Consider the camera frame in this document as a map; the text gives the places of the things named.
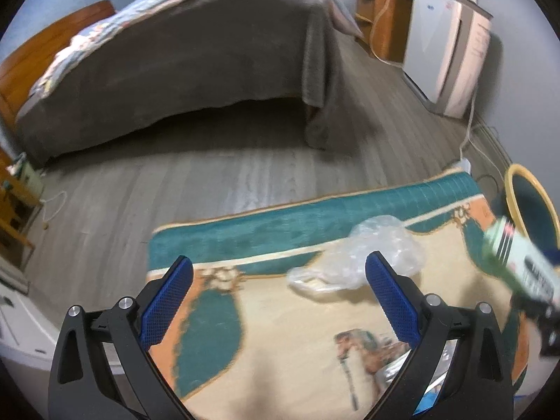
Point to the wooden headboard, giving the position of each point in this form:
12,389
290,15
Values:
39,48

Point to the teal bin with yellow rim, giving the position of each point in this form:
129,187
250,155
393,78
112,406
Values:
536,210

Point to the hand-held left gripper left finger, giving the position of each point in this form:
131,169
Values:
168,302

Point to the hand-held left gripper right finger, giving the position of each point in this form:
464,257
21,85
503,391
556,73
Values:
391,297

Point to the teal and beige patterned rug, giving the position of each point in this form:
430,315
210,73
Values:
271,315

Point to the wooden nightstand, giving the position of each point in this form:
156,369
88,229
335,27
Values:
389,26

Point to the clear plastic bag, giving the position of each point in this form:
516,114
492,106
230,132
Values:
376,238

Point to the bed with grey blanket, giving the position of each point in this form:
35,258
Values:
197,61

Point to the green and white box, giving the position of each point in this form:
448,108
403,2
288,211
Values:
525,267

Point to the white low furniture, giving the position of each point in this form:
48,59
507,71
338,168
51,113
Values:
26,328

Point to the white power adapter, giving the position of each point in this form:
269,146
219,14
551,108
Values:
463,165

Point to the silver foil wrapper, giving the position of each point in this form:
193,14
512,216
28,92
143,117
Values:
393,372

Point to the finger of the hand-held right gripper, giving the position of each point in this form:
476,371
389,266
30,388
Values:
549,337

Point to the white air purifier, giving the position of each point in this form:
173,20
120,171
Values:
431,43

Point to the small wooden table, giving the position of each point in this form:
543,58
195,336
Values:
17,201

